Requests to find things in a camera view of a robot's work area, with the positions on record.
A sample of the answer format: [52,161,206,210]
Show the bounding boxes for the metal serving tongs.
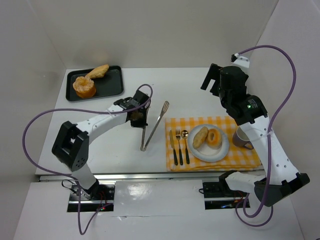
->
[140,101,170,152]

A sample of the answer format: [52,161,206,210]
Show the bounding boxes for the small oval bread roll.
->
[192,126,209,149]

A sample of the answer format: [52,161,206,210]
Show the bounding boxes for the orange ring donut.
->
[206,128,222,148]

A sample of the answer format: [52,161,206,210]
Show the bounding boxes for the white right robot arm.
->
[201,56,310,207]

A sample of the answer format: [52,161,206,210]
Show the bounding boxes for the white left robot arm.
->
[51,90,149,199]

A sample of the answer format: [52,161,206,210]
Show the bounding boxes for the long bread roll on tray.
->
[85,64,110,79]

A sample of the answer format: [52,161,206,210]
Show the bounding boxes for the round orange sugared bread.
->
[72,76,97,99]

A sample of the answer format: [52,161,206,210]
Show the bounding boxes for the yellow checkered cloth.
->
[165,116,261,172]

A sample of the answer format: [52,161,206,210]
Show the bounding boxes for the black baking tray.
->
[65,65,124,102]

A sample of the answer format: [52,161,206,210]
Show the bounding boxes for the purple mug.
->
[232,127,254,150]

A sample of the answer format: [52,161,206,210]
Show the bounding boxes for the white plate blue rim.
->
[187,124,230,163]

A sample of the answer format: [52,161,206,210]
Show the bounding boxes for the black handled knife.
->
[169,130,178,166]

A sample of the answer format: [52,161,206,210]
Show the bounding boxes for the black handled fork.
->
[175,129,184,166]

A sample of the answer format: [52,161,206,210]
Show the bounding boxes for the gold spoon black handle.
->
[181,129,190,165]

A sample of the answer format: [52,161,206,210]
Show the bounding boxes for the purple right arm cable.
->
[234,44,298,228]

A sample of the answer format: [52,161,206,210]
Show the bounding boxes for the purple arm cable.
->
[21,83,154,236]
[234,44,298,228]

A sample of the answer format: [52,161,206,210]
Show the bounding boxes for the aluminium rail front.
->
[37,171,226,182]

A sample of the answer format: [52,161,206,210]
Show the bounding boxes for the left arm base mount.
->
[61,179,116,213]

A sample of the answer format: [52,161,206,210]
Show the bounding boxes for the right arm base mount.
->
[198,170,247,210]

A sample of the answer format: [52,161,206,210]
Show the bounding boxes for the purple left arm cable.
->
[21,83,154,236]

